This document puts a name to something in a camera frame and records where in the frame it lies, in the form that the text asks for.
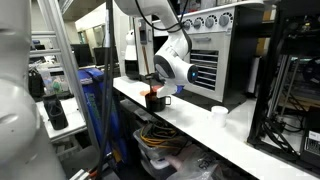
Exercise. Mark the toy kitchen stove oven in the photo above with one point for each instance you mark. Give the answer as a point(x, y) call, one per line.
point(208, 61)

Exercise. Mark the toy white refrigerator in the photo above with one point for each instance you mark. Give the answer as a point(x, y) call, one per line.
point(144, 37)

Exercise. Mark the clear bin with cables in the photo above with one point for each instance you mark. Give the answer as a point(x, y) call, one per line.
point(157, 140)

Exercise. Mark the white mug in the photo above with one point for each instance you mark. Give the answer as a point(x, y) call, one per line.
point(219, 115)

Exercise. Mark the black metal frame rack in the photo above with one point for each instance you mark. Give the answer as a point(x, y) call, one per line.
point(286, 118)

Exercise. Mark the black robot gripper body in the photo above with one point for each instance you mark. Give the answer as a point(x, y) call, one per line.
point(154, 79)

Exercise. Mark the orange plastic cup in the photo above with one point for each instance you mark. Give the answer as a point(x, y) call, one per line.
point(156, 87)

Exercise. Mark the black cylinder container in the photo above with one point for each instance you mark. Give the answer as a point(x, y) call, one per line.
point(55, 112)

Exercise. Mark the orange flat lid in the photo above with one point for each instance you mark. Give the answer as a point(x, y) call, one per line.
point(143, 93)

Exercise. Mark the wooden spoon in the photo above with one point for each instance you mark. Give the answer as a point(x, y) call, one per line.
point(146, 66)

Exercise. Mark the clear plastic bag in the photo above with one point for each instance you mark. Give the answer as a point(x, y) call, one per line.
point(193, 163)

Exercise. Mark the white black coffee machine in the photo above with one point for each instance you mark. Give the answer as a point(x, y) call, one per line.
point(131, 61)

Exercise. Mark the aluminium frame post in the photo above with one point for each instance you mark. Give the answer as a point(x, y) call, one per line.
point(53, 19)

